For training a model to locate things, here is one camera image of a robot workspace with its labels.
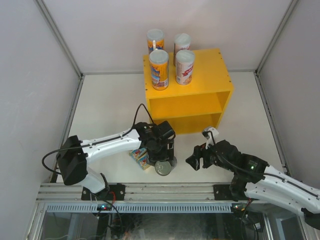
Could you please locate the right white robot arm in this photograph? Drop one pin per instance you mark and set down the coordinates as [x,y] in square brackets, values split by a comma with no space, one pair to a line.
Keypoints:
[254,178]

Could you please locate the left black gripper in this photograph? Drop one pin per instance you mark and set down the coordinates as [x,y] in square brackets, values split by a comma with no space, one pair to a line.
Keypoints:
[167,154]

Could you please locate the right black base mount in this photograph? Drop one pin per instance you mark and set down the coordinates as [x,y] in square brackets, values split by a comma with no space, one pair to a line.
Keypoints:
[222,192]

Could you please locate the grey slotted cable duct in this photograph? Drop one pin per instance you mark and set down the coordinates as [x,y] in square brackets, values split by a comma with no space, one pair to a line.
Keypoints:
[135,208]

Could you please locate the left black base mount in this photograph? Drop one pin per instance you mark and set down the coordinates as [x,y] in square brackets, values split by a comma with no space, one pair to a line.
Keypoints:
[116,192]

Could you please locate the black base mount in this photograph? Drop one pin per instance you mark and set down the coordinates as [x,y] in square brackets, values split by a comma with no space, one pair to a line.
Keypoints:
[222,192]
[116,192]

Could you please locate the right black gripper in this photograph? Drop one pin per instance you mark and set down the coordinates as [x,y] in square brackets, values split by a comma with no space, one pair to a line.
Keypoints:
[201,151]

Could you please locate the yellow can with white spoon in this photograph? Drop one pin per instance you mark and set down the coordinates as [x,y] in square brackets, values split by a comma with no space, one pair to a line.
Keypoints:
[159,67]

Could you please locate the aluminium frame rail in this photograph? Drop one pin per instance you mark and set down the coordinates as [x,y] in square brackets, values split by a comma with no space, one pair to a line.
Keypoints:
[135,192]

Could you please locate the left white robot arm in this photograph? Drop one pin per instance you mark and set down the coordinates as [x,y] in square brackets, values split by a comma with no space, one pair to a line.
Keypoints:
[75,156]

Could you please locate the dark blue tin can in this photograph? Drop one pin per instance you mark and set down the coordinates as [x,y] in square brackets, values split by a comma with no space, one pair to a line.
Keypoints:
[164,168]

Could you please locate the orange can with spoon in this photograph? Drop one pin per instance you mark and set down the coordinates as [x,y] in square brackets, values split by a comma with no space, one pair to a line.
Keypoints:
[155,40]

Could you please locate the white porridge can red label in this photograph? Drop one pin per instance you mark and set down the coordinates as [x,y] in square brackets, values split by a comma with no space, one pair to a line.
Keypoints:
[182,41]

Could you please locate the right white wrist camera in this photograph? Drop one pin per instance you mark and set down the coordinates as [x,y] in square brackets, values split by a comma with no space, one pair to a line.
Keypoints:
[210,133]

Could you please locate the blue luncheon meat tin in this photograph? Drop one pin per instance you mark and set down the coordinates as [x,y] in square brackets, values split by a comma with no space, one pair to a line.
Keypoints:
[143,162]
[138,153]

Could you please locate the yellow wooden shelf cabinet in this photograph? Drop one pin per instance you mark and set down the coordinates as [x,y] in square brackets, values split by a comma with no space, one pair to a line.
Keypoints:
[193,107]

